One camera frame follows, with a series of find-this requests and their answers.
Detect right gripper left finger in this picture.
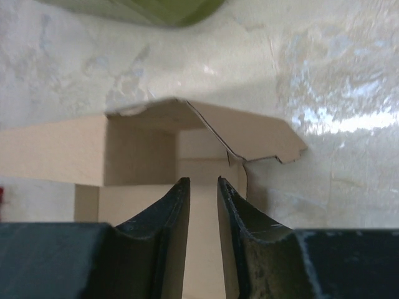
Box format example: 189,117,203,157
1,178,190,298

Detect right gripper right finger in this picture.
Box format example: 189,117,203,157
218,178,398,298

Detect brown cardboard paper box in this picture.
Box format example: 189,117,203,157
0,98,308,299

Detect olive green plastic bin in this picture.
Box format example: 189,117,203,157
42,0,224,27

